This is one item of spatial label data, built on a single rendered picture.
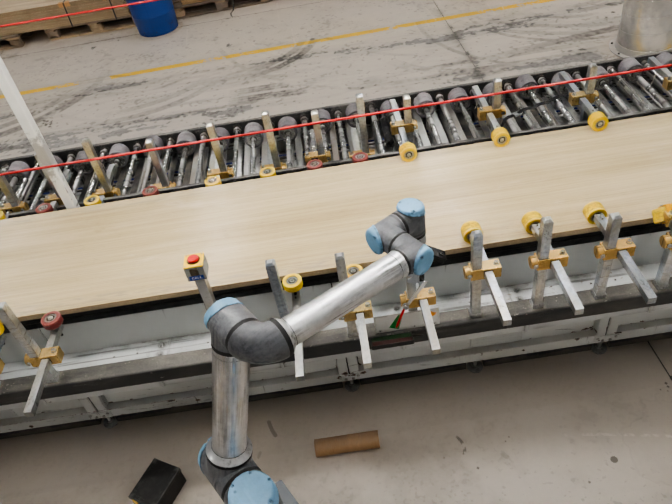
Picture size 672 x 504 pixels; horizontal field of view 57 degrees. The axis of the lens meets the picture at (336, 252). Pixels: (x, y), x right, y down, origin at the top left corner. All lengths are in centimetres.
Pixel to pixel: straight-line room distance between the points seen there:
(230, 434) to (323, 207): 123
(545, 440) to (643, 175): 126
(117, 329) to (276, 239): 79
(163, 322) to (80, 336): 37
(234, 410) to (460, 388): 155
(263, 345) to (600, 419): 195
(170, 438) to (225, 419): 138
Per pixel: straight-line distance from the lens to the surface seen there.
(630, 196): 287
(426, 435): 305
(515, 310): 258
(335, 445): 297
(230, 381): 183
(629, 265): 246
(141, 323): 279
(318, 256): 257
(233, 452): 205
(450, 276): 266
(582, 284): 284
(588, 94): 342
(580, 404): 320
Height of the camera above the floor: 263
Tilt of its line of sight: 42 degrees down
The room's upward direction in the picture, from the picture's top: 10 degrees counter-clockwise
